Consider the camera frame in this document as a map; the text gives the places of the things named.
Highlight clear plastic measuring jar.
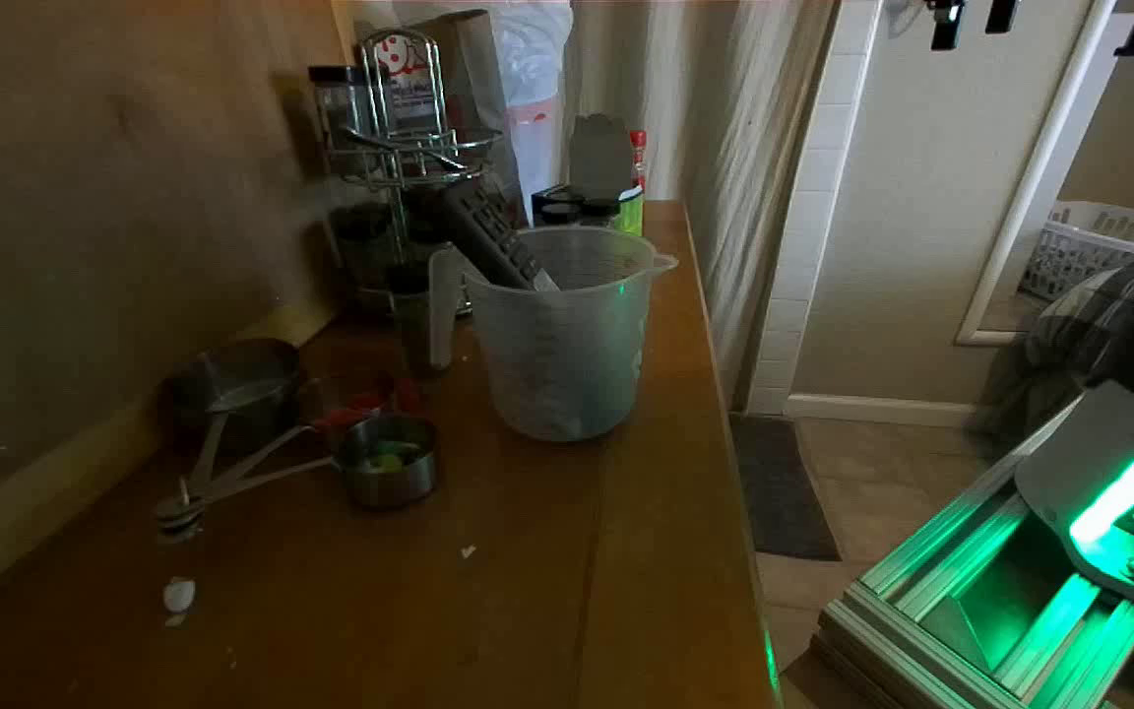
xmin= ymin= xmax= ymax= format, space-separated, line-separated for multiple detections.
xmin=427 ymin=226 xmax=683 ymax=446

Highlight dark standing spice jar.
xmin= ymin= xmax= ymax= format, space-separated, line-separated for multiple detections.
xmin=388 ymin=254 xmax=457 ymax=384

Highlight green and black box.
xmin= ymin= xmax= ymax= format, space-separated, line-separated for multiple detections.
xmin=528 ymin=178 xmax=650 ymax=244

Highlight black remote control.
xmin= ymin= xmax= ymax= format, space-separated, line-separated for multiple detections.
xmin=438 ymin=175 xmax=550 ymax=295

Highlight brown paper bag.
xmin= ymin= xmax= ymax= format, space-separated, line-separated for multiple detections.
xmin=567 ymin=111 xmax=638 ymax=201

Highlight red small object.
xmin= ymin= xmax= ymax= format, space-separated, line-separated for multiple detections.
xmin=308 ymin=377 xmax=428 ymax=435

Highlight steel measuring cup green contents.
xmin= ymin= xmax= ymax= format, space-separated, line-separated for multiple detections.
xmin=150 ymin=413 xmax=447 ymax=534

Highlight red lid spice bottle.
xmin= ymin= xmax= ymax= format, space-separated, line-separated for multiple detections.
xmin=628 ymin=128 xmax=654 ymax=194

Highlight wooden dresser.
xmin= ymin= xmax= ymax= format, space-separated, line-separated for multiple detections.
xmin=0 ymin=194 xmax=789 ymax=709

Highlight dark door mat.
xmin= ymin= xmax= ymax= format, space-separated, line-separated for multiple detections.
xmin=728 ymin=413 xmax=847 ymax=568

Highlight white trash bag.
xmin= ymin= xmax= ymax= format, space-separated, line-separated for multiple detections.
xmin=478 ymin=0 xmax=585 ymax=111

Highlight white scrap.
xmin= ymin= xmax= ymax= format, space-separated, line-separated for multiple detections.
xmin=159 ymin=570 xmax=203 ymax=627

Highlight white framed mirror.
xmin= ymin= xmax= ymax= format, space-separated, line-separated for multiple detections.
xmin=952 ymin=0 xmax=1134 ymax=350

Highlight wooden back board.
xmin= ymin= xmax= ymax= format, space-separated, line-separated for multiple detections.
xmin=0 ymin=0 xmax=350 ymax=623

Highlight plaid blanket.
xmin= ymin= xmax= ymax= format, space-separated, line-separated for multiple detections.
xmin=968 ymin=244 xmax=1134 ymax=452

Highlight white laundry basket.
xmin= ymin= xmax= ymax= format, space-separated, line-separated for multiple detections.
xmin=1015 ymin=198 xmax=1134 ymax=316

